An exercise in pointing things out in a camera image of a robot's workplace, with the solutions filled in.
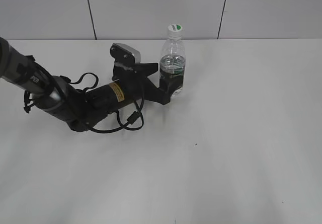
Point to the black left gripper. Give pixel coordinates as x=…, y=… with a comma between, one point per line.
x=135, y=84

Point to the clear cestbon water bottle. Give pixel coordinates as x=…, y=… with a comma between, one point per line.
x=172, y=58

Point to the white green bottle cap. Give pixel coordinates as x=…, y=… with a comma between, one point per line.
x=174, y=31

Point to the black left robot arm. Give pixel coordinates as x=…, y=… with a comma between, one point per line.
x=83, y=109

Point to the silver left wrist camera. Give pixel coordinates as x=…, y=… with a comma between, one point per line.
x=125, y=55

